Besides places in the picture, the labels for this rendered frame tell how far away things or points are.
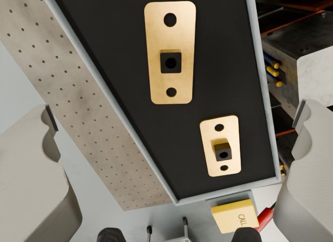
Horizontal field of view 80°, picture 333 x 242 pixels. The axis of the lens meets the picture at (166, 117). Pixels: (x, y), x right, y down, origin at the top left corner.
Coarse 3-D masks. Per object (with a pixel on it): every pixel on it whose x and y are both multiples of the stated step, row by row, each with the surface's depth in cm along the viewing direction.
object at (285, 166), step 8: (272, 96) 61; (272, 104) 58; (280, 104) 57; (272, 112) 56; (280, 112) 55; (280, 120) 53; (288, 120) 52; (280, 128) 50; (288, 128) 50; (280, 136) 48; (288, 136) 47; (296, 136) 46; (280, 144) 46; (288, 144) 45; (280, 152) 44; (288, 152) 44; (280, 160) 45; (288, 160) 42; (280, 168) 45; (288, 168) 41
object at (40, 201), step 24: (24, 120) 9; (48, 120) 10; (0, 144) 7; (24, 144) 7; (48, 144) 8; (0, 168) 6; (24, 168) 6; (48, 168) 6; (0, 192) 6; (24, 192) 6; (48, 192) 6; (72, 192) 6; (0, 216) 5; (24, 216) 5; (48, 216) 5; (72, 216) 6; (0, 240) 5; (24, 240) 5; (48, 240) 5
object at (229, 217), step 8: (248, 200) 29; (216, 208) 30; (224, 208) 29; (232, 208) 29; (240, 208) 28; (248, 208) 28; (216, 216) 30; (224, 216) 29; (232, 216) 29; (240, 216) 29; (248, 216) 29; (256, 216) 30; (224, 224) 31; (232, 224) 31; (240, 224) 31; (248, 224) 31; (256, 224) 31; (224, 232) 32
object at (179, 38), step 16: (160, 16) 15; (176, 16) 15; (192, 16) 15; (160, 32) 16; (176, 32) 16; (192, 32) 16; (160, 48) 16; (176, 48) 16; (192, 48) 16; (160, 64) 16; (176, 64) 16; (192, 64) 17; (160, 80) 18; (176, 80) 18; (192, 80) 18; (160, 96) 19; (176, 96) 19
